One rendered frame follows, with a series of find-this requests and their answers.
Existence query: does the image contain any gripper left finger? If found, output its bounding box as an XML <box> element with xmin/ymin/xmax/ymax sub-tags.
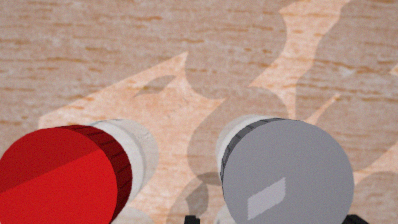
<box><xmin>184</xmin><ymin>215</ymin><xmax>200</xmax><ymax>224</ymax></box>

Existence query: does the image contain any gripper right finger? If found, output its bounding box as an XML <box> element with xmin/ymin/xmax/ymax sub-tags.
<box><xmin>342</xmin><ymin>215</ymin><xmax>369</xmax><ymax>224</ymax></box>

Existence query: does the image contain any red bottle cap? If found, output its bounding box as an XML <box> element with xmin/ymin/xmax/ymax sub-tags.
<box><xmin>0</xmin><ymin>119</ymin><xmax>159</xmax><ymax>224</ymax></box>

